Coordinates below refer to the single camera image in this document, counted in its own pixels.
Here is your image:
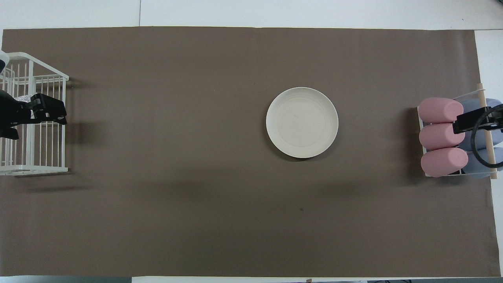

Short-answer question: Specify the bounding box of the brown table mat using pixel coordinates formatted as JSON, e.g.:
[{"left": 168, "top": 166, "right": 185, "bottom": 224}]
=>
[{"left": 0, "top": 26, "right": 501, "bottom": 277}]

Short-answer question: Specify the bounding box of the white cup holder rack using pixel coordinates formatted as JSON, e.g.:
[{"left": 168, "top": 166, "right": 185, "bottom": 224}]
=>
[{"left": 417, "top": 83, "right": 499, "bottom": 180}]

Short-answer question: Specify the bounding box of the white wire dish rack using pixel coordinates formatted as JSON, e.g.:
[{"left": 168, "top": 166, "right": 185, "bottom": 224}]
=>
[{"left": 0, "top": 52, "right": 70, "bottom": 176}]

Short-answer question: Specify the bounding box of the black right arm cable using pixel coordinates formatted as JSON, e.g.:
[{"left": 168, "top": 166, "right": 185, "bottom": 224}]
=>
[{"left": 470, "top": 104, "right": 503, "bottom": 169}]

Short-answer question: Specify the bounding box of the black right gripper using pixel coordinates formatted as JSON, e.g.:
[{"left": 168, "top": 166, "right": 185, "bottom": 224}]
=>
[{"left": 453, "top": 104, "right": 503, "bottom": 135}]

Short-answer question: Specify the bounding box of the pink plastic cup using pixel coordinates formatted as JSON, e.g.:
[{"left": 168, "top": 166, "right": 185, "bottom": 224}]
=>
[
  {"left": 419, "top": 123, "right": 466, "bottom": 151},
  {"left": 418, "top": 97, "right": 464, "bottom": 124},
  {"left": 420, "top": 147, "right": 469, "bottom": 178}
]

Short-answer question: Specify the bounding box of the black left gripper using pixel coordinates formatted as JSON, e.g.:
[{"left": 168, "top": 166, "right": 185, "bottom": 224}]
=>
[{"left": 0, "top": 91, "right": 67, "bottom": 139}]

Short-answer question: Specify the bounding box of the cream round plate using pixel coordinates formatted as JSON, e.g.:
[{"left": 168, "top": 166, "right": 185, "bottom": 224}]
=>
[{"left": 266, "top": 87, "right": 339, "bottom": 159}]

